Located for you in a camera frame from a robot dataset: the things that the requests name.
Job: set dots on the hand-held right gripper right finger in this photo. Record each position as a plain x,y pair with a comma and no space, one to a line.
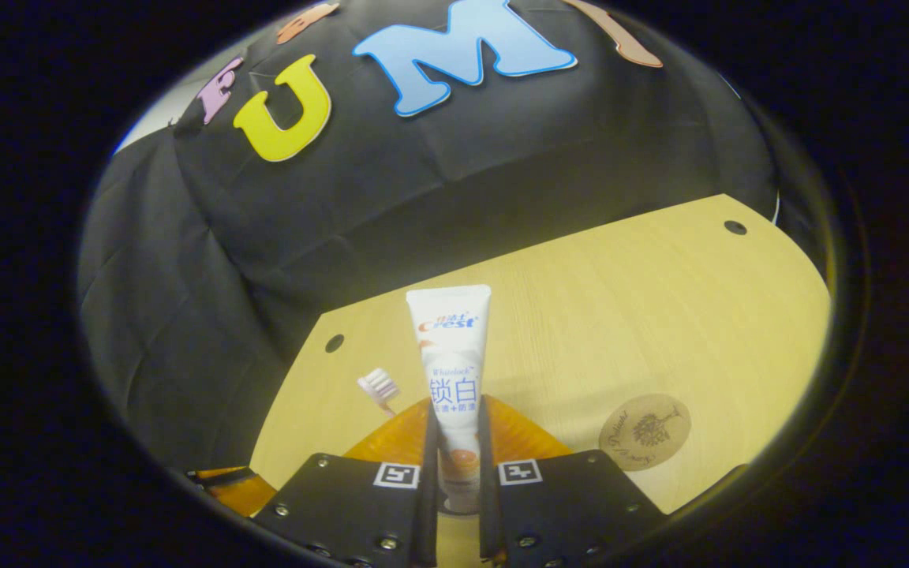
486,473

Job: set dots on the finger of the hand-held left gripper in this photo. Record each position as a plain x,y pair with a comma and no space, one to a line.
241,493

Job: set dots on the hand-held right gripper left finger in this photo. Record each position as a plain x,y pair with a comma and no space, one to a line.
429,465

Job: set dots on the pale pink toothbrush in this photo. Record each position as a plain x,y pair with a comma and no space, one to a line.
379,386

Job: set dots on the white toothpaste tube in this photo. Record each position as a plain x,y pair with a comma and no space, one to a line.
450,355

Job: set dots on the round wooden coaster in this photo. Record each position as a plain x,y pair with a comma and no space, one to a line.
645,431

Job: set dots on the light wooden desktop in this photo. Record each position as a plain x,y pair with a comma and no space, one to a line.
620,315

